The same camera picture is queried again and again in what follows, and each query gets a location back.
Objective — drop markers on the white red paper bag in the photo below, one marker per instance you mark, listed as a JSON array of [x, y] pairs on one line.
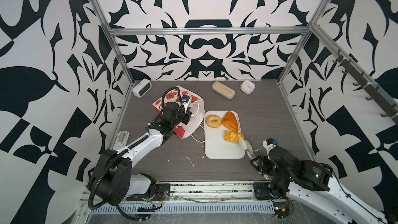
[[174, 94]]

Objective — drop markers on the white rectangular tray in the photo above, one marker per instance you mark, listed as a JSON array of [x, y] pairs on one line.
[[216, 147]]

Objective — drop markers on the brown fake croissant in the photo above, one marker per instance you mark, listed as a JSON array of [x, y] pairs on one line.
[[230, 122]]

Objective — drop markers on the yellow fake pastry bread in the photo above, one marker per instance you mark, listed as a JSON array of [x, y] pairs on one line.
[[232, 137]]

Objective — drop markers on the beige oblong sponge block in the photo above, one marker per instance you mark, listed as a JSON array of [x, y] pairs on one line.
[[223, 90]]

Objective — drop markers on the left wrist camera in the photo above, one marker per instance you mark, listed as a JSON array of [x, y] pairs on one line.
[[185, 99]]

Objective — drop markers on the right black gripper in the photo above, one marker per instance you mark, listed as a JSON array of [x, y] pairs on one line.
[[259, 164]]

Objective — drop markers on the white digital alarm clock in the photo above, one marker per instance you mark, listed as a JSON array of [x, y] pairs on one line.
[[142, 88]]

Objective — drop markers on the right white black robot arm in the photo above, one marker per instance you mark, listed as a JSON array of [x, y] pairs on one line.
[[330, 198]]

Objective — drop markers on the small electronics board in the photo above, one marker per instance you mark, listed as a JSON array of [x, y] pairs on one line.
[[283, 210]]

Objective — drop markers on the fake bagel donut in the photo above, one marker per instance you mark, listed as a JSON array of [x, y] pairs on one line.
[[213, 121]]

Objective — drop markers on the white slotted cable duct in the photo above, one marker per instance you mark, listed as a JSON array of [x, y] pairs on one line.
[[190, 208]]

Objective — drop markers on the small white lidded container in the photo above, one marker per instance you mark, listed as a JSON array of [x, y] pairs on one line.
[[247, 87]]

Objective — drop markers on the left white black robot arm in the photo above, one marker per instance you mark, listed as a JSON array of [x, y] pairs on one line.
[[111, 180]]

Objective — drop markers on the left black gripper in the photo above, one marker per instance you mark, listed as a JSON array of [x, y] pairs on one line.
[[186, 115]]

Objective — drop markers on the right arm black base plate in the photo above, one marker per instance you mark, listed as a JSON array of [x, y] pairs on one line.
[[272, 190]]

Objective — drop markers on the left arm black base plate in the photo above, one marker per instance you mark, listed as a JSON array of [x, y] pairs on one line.
[[155, 192]]

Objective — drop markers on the silver metal bracket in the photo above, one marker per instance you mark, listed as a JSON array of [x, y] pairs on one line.
[[121, 140]]

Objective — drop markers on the black wall hook rail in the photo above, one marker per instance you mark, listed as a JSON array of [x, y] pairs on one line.
[[363, 81]]

